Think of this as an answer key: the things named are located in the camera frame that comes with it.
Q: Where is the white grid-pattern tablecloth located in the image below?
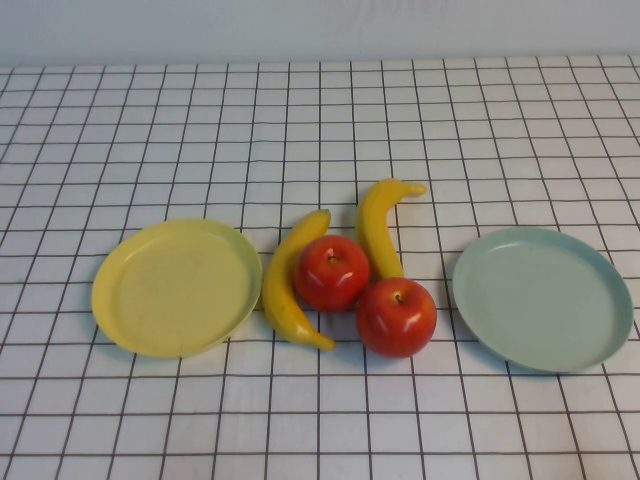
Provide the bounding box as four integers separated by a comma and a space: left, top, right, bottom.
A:
0, 54, 640, 480

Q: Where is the pale green round plate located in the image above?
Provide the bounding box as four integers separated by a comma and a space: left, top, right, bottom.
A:
452, 225, 635, 374

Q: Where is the yellow banana long stem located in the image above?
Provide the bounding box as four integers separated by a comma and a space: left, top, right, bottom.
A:
354, 178, 429, 282

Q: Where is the red apple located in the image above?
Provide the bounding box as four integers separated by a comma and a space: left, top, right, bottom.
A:
355, 277, 439, 360
293, 234, 372, 314

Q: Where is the yellow round plate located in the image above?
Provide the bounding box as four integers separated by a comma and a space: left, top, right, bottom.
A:
91, 218, 264, 359

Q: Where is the yellow banana green tip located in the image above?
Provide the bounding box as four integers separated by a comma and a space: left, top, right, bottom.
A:
261, 208, 337, 352

